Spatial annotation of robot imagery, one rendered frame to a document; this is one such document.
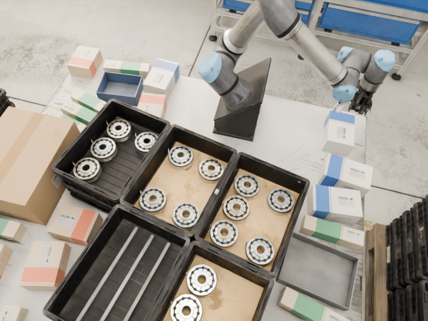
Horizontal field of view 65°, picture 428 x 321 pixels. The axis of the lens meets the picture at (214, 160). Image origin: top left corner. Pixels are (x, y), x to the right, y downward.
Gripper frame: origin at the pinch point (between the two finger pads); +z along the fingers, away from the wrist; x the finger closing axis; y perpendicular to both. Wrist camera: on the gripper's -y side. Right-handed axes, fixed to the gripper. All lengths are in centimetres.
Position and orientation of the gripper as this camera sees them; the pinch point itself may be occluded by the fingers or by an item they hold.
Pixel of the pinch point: (349, 114)
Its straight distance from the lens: 163.7
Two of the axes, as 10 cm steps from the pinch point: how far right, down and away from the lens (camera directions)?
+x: 9.7, 2.4, -1.0
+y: -2.6, 8.2, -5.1
